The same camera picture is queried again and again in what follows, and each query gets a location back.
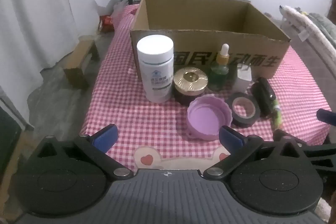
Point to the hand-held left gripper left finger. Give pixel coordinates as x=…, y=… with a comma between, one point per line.
x=106, y=138

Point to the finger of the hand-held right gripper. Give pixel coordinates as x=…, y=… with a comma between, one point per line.
x=326, y=116
x=320, y=154

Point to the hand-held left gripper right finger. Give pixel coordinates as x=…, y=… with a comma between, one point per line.
x=231, y=136

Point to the black tape roll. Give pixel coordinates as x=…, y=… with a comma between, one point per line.
x=236, y=119

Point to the purple plastic lid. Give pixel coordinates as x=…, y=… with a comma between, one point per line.
x=204, y=119

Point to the gold lid glass jar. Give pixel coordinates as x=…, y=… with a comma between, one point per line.
x=190, y=77

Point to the brown cardboard box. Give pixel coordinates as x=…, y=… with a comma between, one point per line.
x=199, y=40

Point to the pink checkered bed sheet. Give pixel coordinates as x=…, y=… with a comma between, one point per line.
x=131, y=113

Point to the green patterned pen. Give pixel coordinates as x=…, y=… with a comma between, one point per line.
x=277, y=116

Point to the black oblong gadget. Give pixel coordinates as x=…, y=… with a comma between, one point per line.
x=262, y=95

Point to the green dropper bottle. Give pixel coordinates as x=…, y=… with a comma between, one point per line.
x=219, y=77

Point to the white plastic bottle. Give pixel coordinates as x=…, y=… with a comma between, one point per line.
x=155, y=69

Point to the wooden stool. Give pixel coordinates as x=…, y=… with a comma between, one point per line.
x=78, y=56

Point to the white fleece blanket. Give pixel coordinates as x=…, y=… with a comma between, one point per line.
x=309, y=24

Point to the grey blanket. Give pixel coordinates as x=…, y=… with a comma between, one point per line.
x=324, y=22

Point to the red snack packet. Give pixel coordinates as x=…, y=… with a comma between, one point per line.
x=106, y=23

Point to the white curtain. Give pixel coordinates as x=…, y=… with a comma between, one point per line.
x=39, y=16

